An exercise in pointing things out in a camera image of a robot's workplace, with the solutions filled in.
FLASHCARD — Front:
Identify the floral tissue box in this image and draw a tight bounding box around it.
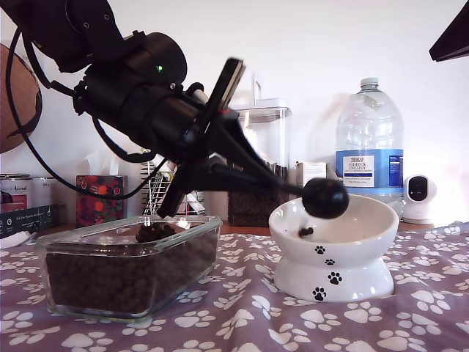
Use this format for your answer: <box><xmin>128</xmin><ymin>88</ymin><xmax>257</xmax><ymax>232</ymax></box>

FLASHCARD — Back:
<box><xmin>75</xmin><ymin>175</ymin><xmax>128</xmax><ymax>228</ymax></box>

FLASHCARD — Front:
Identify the plain white tin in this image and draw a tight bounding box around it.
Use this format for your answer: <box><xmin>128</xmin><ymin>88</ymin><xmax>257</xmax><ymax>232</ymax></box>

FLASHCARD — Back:
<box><xmin>32</xmin><ymin>176</ymin><xmax>60</xmax><ymax>207</ymax></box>

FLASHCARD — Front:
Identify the small white printed carton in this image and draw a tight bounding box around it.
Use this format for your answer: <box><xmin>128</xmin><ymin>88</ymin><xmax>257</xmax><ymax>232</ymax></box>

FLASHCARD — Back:
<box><xmin>295</xmin><ymin>161</ymin><xmax>328</xmax><ymax>199</ymax></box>

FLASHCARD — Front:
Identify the tall clear storage jar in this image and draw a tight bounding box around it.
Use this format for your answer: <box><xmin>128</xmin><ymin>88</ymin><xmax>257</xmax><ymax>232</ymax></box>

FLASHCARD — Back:
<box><xmin>227</xmin><ymin>109</ymin><xmax>291</xmax><ymax>227</ymax></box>

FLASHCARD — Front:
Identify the dark kibble stock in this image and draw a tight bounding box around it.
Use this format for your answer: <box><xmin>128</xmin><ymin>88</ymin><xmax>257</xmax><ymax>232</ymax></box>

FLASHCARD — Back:
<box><xmin>227</xmin><ymin>161</ymin><xmax>290</xmax><ymax>227</ymax></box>

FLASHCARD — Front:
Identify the large clear water bottle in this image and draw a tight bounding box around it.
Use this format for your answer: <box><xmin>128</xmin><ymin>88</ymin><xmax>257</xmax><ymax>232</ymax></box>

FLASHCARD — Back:
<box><xmin>335</xmin><ymin>77</ymin><xmax>405</xmax><ymax>206</ymax></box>

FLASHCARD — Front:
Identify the dark green printed box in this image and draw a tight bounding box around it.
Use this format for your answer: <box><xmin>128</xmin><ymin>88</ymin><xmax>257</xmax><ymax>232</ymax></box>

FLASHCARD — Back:
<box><xmin>0</xmin><ymin>204</ymin><xmax>62</xmax><ymax>239</ymax></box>

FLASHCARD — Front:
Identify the long black arm cable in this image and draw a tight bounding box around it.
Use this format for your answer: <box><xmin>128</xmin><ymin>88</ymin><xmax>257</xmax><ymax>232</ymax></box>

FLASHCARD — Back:
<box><xmin>5</xmin><ymin>27</ymin><xmax>168</xmax><ymax>201</ymax></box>

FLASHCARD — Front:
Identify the white tissue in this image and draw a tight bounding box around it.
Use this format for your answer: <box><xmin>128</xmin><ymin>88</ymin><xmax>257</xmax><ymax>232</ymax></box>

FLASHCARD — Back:
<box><xmin>84</xmin><ymin>148</ymin><xmax>120</xmax><ymax>177</ymax></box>

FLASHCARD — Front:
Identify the chrome wire basket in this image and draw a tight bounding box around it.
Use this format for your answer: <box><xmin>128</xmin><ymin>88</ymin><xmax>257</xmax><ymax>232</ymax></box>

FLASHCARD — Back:
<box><xmin>140</xmin><ymin>161</ymin><xmax>206</xmax><ymax>217</ymax></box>

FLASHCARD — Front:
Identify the small white round camera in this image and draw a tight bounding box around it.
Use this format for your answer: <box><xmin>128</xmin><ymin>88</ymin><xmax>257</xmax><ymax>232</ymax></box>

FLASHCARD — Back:
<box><xmin>401</xmin><ymin>175</ymin><xmax>437</xmax><ymax>224</ymax></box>

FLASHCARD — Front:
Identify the white tin red label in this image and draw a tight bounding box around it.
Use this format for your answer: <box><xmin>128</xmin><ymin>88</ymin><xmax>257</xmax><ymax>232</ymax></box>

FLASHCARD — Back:
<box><xmin>0</xmin><ymin>174</ymin><xmax>33</xmax><ymax>213</ymax></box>

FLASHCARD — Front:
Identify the white jar lid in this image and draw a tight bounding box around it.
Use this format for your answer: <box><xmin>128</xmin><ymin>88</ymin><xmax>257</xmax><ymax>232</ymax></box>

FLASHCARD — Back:
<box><xmin>229</xmin><ymin>71</ymin><xmax>293</xmax><ymax>122</ymax></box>

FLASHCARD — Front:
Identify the short black arm cable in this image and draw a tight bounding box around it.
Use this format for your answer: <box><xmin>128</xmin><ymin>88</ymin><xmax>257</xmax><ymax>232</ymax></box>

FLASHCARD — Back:
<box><xmin>25</xmin><ymin>36</ymin><xmax>80</xmax><ymax>97</ymax></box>

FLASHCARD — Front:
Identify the black measuring spoon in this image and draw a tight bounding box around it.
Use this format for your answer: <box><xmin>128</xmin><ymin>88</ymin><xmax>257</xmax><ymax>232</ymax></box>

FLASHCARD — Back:
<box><xmin>210</xmin><ymin>163</ymin><xmax>350</xmax><ymax>220</ymax></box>

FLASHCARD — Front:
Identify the brown round board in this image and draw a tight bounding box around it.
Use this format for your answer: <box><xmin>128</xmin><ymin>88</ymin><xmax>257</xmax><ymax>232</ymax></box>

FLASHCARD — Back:
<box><xmin>0</xmin><ymin>43</ymin><xmax>42</xmax><ymax>155</ymax></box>

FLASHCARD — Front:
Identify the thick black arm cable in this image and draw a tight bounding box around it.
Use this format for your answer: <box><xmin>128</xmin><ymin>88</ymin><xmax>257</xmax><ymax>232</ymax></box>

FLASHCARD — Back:
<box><xmin>91</xmin><ymin>115</ymin><xmax>166</xmax><ymax>164</ymax></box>

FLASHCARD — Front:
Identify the white raised cat bowl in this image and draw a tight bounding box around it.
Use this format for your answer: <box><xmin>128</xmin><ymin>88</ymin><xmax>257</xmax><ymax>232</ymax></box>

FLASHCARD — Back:
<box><xmin>268</xmin><ymin>193</ymin><xmax>399</xmax><ymax>304</ymax></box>

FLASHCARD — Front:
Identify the purple paw print cloth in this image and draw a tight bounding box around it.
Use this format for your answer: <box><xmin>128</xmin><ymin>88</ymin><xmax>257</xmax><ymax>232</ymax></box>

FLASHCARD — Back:
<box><xmin>0</xmin><ymin>221</ymin><xmax>469</xmax><ymax>352</ymax></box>

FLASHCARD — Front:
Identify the rectangular glass container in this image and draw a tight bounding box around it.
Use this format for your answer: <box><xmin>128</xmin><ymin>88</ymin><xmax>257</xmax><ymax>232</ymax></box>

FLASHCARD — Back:
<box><xmin>35</xmin><ymin>214</ymin><xmax>224</xmax><ymax>323</ymax></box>

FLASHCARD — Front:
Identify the large brown kibble heap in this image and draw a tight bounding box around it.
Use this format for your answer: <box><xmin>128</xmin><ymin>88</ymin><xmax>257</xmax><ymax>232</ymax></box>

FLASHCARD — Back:
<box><xmin>45</xmin><ymin>222</ymin><xmax>220</xmax><ymax>316</ymax></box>

